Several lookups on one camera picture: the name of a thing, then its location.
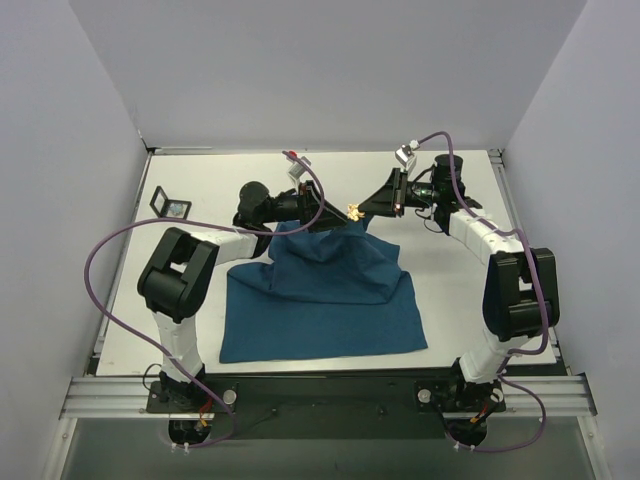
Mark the gold leaf brooch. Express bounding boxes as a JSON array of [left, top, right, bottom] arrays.
[[347, 204, 366, 222]]

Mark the blue t-shirt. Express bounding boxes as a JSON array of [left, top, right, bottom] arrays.
[[219, 221, 428, 364]]

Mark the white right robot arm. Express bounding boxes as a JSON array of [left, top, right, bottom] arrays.
[[347, 154, 559, 392]]

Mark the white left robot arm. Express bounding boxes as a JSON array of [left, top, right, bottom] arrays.
[[137, 181, 348, 412]]

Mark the left black display box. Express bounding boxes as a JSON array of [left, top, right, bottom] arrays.
[[149, 185, 192, 220]]

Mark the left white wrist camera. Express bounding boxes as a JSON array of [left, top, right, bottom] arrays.
[[283, 150, 311, 189]]

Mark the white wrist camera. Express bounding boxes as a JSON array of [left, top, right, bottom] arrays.
[[283, 150, 311, 189], [394, 140, 420, 174]]

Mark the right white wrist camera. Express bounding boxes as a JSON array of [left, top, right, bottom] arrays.
[[394, 140, 420, 174]]

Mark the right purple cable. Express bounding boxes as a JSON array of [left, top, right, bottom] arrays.
[[412, 130, 551, 454]]

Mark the purple cable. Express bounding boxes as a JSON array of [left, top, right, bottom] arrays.
[[412, 130, 551, 454], [83, 149, 329, 449]]

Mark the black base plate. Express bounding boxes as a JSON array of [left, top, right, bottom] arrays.
[[146, 369, 506, 443]]

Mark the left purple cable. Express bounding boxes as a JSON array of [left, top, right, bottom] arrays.
[[83, 149, 329, 449]]

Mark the aluminium frame rail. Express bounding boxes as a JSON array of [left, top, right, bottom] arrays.
[[60, 375, 166, 420]]

